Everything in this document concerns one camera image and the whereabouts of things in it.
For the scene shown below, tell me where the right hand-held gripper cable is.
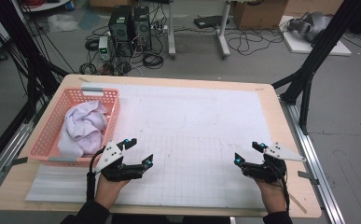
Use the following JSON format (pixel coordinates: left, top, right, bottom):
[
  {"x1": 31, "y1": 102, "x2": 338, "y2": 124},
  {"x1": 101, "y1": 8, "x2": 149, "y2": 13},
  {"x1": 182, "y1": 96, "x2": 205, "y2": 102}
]
[{"x1": 274, "y1": 167, "x2": 291, "y2": 213}]

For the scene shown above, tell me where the thin wooden stick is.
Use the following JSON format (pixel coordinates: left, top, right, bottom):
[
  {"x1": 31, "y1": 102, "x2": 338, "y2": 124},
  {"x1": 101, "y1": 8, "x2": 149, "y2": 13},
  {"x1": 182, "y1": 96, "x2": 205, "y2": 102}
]
[{"x1": 286, "y1": 190, "x2": 308, "y2": 215}]

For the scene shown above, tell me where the large cardboard box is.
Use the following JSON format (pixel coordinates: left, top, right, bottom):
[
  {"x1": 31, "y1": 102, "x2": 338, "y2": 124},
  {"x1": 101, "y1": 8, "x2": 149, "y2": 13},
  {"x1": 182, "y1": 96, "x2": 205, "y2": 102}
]
[{"x1": 232, "y1": 0, "x2": 289, "y2": 31}]

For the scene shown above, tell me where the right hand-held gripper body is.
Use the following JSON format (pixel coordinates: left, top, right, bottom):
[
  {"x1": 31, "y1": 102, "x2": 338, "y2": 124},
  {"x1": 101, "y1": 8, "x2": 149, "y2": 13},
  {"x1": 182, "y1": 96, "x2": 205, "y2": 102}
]
[{"x1": 243, "y1": 142, "x2": 307, "y2": 184}]

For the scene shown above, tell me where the black flat device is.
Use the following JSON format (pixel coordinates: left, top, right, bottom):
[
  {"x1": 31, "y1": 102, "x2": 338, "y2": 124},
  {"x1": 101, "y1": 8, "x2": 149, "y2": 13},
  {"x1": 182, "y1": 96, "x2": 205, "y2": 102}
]
[{"x1": 193, "y1": 14, "x2": 230, "y2": 29}]

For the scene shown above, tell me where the black frame strut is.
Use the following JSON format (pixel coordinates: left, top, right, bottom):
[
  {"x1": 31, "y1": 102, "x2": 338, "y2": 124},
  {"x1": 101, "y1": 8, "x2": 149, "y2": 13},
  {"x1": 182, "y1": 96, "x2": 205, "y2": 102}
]
[
  {"x1": 0, "y1": 0, "x2": 70, "y2": 122},
  {"x1": 271, "y1": 0, "x2": 361, "y2": 136}
]

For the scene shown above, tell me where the person's right hand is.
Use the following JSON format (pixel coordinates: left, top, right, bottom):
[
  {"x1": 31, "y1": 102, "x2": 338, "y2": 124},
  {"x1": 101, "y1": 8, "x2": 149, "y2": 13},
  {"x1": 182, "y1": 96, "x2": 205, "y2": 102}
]
[{"x1": 256, "y1": 178, "x2": 288, "y2": 215}]

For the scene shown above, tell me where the loose black floor cable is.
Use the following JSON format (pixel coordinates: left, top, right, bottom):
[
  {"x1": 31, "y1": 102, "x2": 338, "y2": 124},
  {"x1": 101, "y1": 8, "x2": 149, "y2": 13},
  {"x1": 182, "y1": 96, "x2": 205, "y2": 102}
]
[{"x1": 226, "y1": 27, "x2": 285, "y2": 57}]

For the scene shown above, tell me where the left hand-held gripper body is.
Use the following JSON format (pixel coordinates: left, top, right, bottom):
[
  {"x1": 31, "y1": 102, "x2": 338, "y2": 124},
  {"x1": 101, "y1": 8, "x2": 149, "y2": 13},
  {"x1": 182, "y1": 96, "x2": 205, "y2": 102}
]
[{"x1": 93, "y1": 140, "x2": 146, "y2": 183}]

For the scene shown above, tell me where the hand-held gripper cable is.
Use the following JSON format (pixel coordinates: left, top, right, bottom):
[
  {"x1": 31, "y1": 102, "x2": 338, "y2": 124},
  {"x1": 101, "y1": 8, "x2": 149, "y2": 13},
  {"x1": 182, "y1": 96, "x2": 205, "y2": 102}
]
[
  {"x1": 274, "y1": 167, "x2": 291, "y2": 213},
  {"x1": 86, "y1": 147, "x2": 106, "y2": 202}
]

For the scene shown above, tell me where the white grid mat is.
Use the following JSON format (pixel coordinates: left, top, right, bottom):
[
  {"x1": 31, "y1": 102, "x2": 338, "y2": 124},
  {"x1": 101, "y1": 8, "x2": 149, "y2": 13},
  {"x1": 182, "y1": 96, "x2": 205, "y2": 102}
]
[{"x1": 25, "y1": 82, "x2": 289, "y2": 210}]

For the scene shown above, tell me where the grey metal bracket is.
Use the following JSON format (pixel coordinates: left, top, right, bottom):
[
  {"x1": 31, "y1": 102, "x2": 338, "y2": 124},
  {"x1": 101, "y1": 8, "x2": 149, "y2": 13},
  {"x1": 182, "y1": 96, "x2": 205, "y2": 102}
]
[
  {"x1": 2, "y1": 157, "x2": 29, "y2": 172},
  {"x1": 298, "y1": 170, "x2": 321, "y2": 186}
]

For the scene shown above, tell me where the person's left hand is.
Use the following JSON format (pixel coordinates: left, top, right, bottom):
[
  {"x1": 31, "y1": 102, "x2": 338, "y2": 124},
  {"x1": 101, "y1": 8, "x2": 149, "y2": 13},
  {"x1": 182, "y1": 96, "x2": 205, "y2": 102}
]
[{"x1": 94, "y1": 175, "x2": 130, "y2": 210}]

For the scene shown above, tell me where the flat cardboard box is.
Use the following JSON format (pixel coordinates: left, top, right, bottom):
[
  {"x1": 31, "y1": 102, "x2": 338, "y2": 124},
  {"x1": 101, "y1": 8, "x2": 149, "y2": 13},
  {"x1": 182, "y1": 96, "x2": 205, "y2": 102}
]
[{"x1": 89, "y1": 0, "x2": 135, "y2": 8}]

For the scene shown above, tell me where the clear plastic bag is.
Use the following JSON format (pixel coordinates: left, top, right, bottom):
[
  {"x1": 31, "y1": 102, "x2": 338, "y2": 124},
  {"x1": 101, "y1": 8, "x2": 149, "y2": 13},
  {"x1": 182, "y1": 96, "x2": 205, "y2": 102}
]
[{"x1": 47, "y1": 13, "x2": 79, "y2": 34}]

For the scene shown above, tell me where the white bench power supply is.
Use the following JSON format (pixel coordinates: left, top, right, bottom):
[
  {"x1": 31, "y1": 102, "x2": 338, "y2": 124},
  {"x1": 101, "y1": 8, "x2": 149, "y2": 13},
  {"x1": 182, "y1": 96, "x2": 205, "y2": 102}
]
[{"x1": 98, "y1": 35, "x2": 111, "y2": 62}]

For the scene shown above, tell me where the coiled black cable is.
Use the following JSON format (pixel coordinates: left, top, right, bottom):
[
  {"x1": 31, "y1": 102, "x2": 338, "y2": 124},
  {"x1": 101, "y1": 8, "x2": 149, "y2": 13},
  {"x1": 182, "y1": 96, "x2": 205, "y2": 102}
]
[
  {"x1": 78, "y1": 62, "x2": 98, "y2": 76},
  {"x1": 142, "y1": 52, "x2": 165, "y2": 70}
]

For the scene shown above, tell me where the white desk leg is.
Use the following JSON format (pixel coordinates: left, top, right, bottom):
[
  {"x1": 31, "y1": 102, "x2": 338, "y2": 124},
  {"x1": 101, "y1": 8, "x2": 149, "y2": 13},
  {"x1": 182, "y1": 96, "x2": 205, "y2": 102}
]
[
  {"x1": 167, "y1": 0, "x2": 176, "y2": 60},
  {"x1": 216, "y1": 0, "x2": 232, "y2": 60}
]

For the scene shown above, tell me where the black computer tower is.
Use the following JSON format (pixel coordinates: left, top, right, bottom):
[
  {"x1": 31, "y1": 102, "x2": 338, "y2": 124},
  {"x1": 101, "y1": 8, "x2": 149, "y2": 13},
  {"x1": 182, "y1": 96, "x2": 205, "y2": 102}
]
[
  {"x1": 132, "y1": 6, "x2": 153, "y2": 52},
  {"x1": 107, "y1": 5, "x2": 134, "y2": 57}
]

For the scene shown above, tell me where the pink plastic basket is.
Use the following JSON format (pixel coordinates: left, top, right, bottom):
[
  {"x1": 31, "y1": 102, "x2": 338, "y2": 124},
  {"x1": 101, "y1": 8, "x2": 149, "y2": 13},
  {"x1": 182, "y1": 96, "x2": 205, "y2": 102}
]
[{"x1": 27, "y1": 88, "x2": 121, "y2": 168}]

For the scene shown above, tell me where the blue sheet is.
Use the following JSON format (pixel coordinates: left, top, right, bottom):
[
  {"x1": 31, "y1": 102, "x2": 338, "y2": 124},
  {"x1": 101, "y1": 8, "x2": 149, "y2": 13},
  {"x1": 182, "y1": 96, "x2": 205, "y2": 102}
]
[{"x1": 76, "y1": 8, "x2": 103, "y2": 31}]

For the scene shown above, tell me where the white power strip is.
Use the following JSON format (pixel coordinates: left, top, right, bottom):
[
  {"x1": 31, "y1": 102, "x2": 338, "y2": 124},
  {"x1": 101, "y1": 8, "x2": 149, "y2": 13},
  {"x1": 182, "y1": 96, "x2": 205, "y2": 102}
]
[{"x1": 151, "y1": 24, "x2": 169, "y2": 34}]

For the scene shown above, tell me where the white floor board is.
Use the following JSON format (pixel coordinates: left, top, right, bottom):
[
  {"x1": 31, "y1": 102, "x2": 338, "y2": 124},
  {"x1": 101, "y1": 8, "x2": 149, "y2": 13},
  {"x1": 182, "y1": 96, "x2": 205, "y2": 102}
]
[{"x1": 279, "y1": 15, "x2": 353, "y2": 57}]

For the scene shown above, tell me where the grey rounded machine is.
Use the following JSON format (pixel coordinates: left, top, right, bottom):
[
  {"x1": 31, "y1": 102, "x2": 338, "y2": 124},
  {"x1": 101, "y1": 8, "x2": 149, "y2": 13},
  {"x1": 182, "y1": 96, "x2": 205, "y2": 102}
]
[{"x1": 286, "y1": 11, "x2": 333, "y2": 43}]

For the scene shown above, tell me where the wide cardboard box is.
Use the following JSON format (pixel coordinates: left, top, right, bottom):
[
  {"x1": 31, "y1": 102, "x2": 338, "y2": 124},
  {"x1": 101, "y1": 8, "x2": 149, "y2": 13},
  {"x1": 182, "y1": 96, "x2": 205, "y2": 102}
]
[{"x1": 285, "y1": 0, "x2": 345, "y2": 17}]

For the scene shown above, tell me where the lilac printed towel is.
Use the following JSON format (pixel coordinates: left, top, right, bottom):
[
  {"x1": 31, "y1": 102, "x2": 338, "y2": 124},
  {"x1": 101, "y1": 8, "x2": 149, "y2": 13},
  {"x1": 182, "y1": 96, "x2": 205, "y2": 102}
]
[{"x1": 57, "y1": 100, "x2": 109, "y2": 158}]

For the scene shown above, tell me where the aluminium rail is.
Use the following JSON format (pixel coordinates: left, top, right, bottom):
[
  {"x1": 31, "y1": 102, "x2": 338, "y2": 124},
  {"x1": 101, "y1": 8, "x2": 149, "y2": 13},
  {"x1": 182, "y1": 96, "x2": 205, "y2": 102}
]
[
  {"x1": 279, "y1": 96, "x2": 345, "y2": 224},
  {"x1": 0, "y1": 102, "x2": 50, "y2": 204}
]

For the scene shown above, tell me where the left hand-held gripper cable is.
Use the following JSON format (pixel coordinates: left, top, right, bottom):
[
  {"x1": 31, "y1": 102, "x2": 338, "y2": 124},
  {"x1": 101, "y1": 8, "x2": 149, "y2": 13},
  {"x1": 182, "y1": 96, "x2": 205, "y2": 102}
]
[{"x1": 86, "y1": 147, "x2": 106, "y2": 202}]

